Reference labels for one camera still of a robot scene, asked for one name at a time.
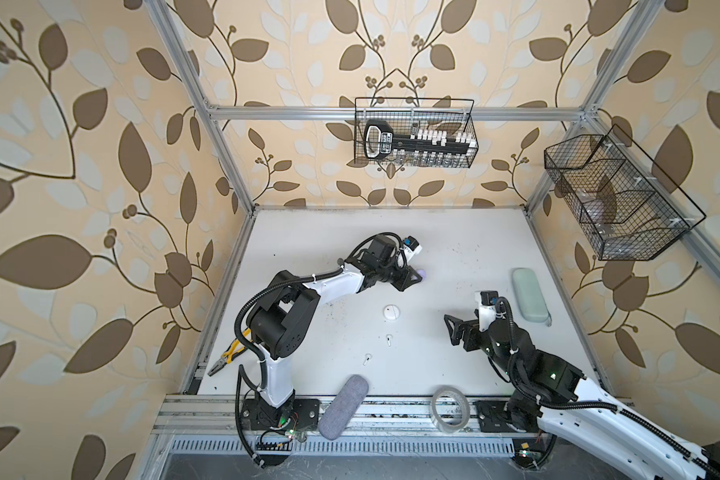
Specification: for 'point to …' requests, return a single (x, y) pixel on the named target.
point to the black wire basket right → (629, 209)
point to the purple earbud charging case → (422, 273)
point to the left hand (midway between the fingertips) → (422, 274)
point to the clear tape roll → (442, 426)
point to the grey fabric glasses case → (343, 407)
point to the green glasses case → (530, 296)
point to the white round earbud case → (391, 312)
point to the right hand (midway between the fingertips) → (461, 319)
